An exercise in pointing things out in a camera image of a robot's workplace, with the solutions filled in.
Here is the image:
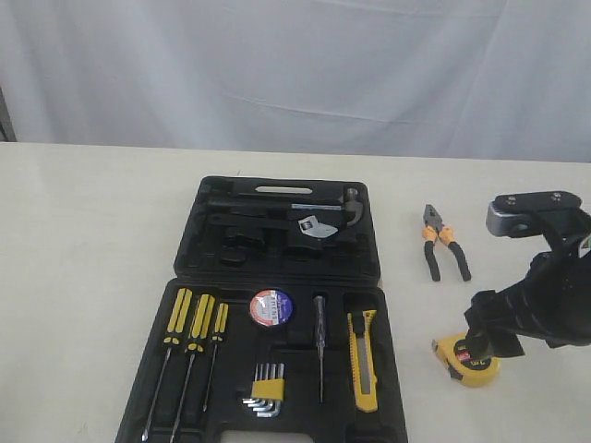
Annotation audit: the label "yellow utility knife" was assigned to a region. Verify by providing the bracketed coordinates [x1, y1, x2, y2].
[347, 309, 378, 413]

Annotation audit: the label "black electrical tape roll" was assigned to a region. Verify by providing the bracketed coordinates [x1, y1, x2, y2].
[248, 289, 295, 329]

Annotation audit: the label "hex key set yellow holder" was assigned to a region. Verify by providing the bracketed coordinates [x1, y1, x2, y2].
[242, 363, 285, 419]

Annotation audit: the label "black plastic tool case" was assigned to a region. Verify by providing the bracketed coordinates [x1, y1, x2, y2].
[116, 176, 407, 442]

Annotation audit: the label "adjustable wrench black handle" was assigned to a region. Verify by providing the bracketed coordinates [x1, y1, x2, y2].
[207, 214, 338, 239]

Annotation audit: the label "orange black combination pliers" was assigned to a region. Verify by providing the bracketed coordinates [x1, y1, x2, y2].
[420, 204, 473, 282]

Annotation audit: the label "clear handle tester screwdriver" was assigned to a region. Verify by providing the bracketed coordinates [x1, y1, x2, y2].
[313, 295, 326, 404]

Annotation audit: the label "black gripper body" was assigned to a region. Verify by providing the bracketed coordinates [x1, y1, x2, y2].
[488, 239, 590, 348]

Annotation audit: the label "middle yellow black screwdriver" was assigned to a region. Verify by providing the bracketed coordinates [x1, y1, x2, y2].
[169, 293, 215, 443]

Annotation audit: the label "claw hammer black handle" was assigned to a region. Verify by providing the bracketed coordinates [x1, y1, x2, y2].
[206, 188, 364, 226]

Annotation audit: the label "large yellow black screwdriver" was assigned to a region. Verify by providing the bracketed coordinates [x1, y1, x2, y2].
[140, 288, 192, 442]

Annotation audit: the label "small yellow black screwdriver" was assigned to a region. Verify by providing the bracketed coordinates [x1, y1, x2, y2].
[202, 303, 229, 413]

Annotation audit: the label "white backdrop curtain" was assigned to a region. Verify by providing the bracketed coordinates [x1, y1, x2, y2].
[1, 1, 590, 162]

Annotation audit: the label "yellow 2m tape measure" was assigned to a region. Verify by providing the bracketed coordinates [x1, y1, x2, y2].
[431, 333, 501, 388]

